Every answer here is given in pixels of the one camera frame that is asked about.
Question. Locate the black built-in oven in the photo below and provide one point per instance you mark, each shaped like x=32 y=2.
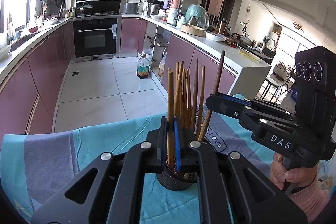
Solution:
x=94 y=39

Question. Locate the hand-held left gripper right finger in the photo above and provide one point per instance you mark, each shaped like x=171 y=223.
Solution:
x=177 y=145

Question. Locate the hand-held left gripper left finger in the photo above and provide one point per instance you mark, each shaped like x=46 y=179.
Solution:
x=166 y=134

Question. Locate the cooking oil bottle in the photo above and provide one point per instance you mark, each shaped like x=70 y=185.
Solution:
x=143 y=69

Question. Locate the pink base cabinets under window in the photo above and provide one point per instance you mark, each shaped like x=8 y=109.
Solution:
x=39 y=69

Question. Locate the pink bowl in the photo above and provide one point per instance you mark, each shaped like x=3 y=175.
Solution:
x=33 y=29

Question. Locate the wok with glass lid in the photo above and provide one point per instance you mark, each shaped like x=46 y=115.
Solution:
x=84 y=7

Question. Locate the person's right hand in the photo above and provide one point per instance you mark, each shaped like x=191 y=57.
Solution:
x=277 y=171

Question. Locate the hanging frying pan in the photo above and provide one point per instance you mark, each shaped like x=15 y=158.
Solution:
x=60 y=1

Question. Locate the pink thermos jug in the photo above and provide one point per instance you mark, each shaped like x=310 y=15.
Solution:
x=176 y=3

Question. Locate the stainless steel pot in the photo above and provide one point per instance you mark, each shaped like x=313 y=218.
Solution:
x=153 y=9

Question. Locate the pink base cabinets under peninsula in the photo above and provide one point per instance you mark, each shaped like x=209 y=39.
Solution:
x=183 y=61

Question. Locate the wooden chopstick patterned end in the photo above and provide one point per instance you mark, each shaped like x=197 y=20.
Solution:
x=170 y=92
x=220 y=71

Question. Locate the bunch of wooden chopsticks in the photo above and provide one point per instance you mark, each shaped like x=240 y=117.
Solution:
x=185 y=98

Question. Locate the blue grey tablecloth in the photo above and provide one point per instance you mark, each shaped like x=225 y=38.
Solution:
x=52 y=161

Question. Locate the black mesh holder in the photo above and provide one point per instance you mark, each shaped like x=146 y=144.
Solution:
x=170 y=183

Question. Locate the clear plastic bag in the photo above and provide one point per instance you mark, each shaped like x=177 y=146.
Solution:
x=215 y=37

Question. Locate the silver rice cooker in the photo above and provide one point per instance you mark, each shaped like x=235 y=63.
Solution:
x=130 y=8

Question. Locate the round bamboo steamer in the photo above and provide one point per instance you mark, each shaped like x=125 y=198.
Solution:
x=193 y=29

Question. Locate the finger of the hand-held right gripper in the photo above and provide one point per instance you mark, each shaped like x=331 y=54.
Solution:
x=225 y=108
x=236 y=100

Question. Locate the round ceiling lamp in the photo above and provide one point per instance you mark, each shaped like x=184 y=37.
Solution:
x=298 y=25

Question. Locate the large white bowl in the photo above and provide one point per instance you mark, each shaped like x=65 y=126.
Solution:
x=4 y=53

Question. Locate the pink wall painting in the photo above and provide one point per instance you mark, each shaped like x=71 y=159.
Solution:
x=215 y=3

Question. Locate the bagged food in cabinet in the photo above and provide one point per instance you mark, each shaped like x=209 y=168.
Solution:
x=162 y=67

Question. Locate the green plastic cover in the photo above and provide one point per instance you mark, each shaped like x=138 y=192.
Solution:
x=196 y=15

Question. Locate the white canister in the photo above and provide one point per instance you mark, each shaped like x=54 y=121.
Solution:
x=172 y=16

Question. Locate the person's right forearm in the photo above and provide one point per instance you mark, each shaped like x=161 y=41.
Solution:
x=309 y=200

